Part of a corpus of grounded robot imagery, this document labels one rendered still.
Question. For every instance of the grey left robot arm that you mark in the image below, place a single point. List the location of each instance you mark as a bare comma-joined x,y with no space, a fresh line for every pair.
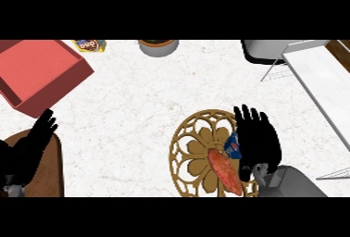
13,190

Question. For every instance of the golden openwork round placemat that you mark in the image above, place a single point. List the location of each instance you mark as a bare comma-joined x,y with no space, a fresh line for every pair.
195,160

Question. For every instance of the yellow printed packet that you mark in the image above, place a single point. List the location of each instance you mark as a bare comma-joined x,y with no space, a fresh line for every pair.
90,45

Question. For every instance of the orange sweet potato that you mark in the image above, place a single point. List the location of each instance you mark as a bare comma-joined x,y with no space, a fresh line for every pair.
224,171

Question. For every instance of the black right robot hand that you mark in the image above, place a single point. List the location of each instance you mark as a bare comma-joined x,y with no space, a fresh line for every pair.
257,139

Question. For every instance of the red open box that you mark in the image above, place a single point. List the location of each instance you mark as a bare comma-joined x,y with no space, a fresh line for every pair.
38,72

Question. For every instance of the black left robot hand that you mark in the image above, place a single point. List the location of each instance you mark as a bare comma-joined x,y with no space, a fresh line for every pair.
31,145

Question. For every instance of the dark grey appliance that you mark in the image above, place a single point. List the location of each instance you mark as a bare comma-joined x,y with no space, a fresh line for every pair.
261,51

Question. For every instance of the grey plant pot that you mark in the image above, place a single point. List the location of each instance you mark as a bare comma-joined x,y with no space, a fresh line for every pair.
158,47

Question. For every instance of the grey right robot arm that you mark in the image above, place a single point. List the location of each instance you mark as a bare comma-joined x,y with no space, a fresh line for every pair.
289,183

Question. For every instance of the brown wooden cutting board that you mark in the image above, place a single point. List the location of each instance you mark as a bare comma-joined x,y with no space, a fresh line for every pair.
46,172

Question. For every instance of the blue can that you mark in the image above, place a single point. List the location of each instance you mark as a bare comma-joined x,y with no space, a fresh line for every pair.
232,146

